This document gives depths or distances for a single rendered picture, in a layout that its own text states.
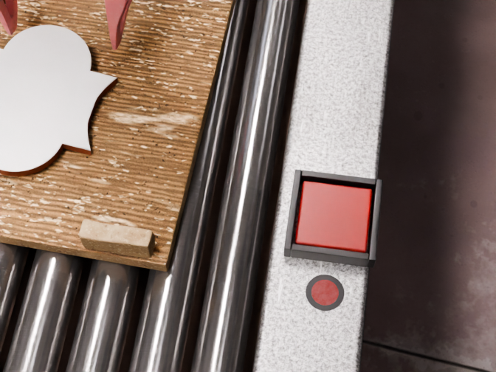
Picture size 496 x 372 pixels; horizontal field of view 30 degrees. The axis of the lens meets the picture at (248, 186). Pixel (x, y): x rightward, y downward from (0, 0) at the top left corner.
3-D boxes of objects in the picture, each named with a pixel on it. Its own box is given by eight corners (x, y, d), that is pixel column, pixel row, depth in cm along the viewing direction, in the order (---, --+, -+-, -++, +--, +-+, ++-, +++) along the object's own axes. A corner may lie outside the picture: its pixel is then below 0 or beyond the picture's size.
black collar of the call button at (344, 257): (381, 188, 81) (383, 178, 79) (373, 268, 77) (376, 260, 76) (294, 177, 81) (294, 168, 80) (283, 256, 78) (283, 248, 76)
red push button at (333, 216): (370, 195, 80) (373, 187, 79) (364, 258, 78) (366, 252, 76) (302, 187, 81) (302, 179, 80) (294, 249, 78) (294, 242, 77)
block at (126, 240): (156, 242, 76) (153, 228, 74) (151, 262, 75) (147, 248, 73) (88, 230, 77) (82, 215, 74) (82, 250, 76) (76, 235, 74)
